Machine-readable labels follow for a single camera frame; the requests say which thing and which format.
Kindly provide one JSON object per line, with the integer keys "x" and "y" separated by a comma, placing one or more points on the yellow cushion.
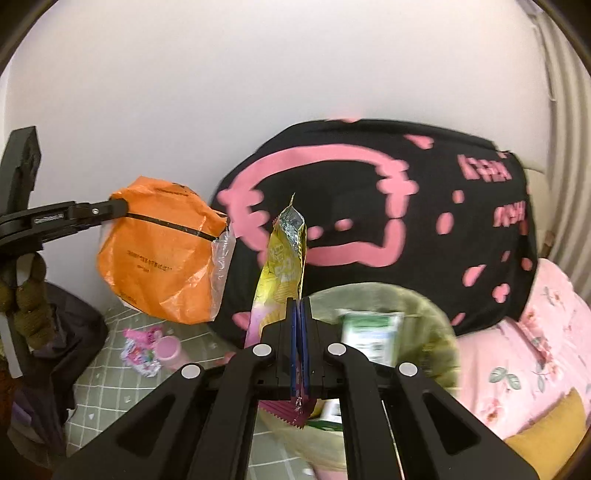
{"x": 554, "y": 429}

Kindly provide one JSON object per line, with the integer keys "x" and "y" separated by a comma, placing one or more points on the orange plastic bag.
{"x": 157, "y": 258}

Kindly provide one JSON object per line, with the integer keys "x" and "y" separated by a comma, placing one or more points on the white box with green print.
{"x": 374, "y": 337}

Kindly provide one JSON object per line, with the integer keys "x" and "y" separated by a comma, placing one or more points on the white ribbed panel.
{"x": 568, "y": 138}

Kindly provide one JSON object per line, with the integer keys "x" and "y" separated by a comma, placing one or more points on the yellow snack packet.
{"x": 281, "y": 263}

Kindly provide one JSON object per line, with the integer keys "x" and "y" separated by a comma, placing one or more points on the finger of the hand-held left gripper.
{"x": 69, "y": 214}

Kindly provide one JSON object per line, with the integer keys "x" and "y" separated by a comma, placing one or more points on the person's left hand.
{"x": 32, "y": 304}

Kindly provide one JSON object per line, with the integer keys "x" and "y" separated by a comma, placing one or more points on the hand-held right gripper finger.
{"x": 304, "y": 350}
{"x": 294, "y": 350}

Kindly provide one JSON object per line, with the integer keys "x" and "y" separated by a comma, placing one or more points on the pink cup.
{"x": 167, "y": 353}

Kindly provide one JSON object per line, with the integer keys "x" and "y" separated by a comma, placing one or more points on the pink colourful candy wrapper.
{"x": 141, "y": 350}

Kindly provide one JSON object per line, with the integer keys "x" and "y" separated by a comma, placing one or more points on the pink floral bedding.
{"x": 531, "y": 346}

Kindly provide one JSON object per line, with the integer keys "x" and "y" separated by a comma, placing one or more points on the translucent yellow plastic bag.
{"x": 429, "y": 323}

